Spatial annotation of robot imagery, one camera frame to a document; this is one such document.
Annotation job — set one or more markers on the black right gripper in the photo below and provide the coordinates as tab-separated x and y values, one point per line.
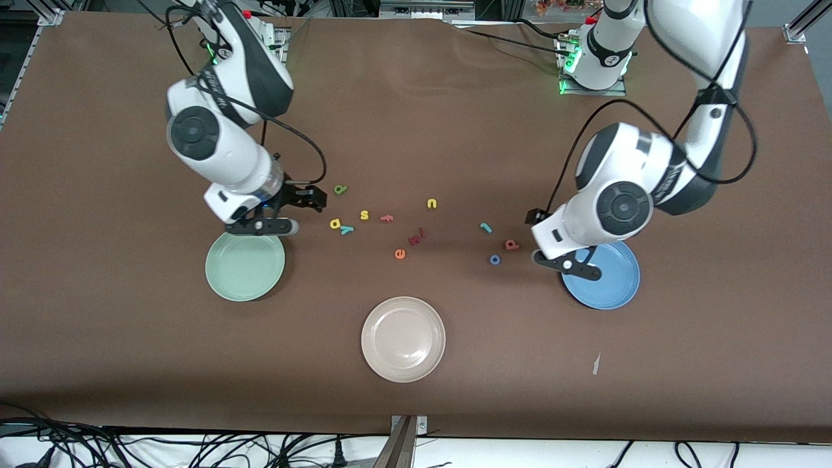
294	196

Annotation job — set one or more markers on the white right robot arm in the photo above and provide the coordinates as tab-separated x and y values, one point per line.
221	149

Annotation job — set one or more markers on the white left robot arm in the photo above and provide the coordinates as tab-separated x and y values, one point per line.
617	175

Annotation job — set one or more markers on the light green plate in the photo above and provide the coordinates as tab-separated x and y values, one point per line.
245	266

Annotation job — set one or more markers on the blue plate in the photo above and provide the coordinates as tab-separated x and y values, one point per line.
611	286

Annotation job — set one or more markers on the brown table cover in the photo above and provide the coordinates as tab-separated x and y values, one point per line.
416	130

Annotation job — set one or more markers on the white paper scrap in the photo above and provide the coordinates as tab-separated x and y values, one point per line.
595	366

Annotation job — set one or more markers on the beige plate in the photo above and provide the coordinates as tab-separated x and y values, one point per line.
403	339

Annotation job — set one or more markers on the orange dried flowers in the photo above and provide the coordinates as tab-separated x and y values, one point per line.
552	6

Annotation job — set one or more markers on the silver background metal plate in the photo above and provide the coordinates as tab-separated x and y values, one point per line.
422	10

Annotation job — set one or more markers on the silver metal clamp plate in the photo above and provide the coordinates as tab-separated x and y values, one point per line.
422	426

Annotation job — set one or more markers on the black power plug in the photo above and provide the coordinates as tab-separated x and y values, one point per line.
338	455

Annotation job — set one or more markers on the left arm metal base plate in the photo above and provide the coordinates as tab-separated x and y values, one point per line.
591	92

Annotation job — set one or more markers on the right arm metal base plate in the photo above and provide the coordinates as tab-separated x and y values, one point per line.
281	39

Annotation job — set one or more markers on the brown slanted mount bar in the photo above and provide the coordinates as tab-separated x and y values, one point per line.
398	448

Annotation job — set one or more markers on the silver table edge rail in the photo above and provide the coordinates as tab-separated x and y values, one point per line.
25	62

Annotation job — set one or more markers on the silver table corner bracket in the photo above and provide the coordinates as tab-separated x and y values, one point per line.
796	32

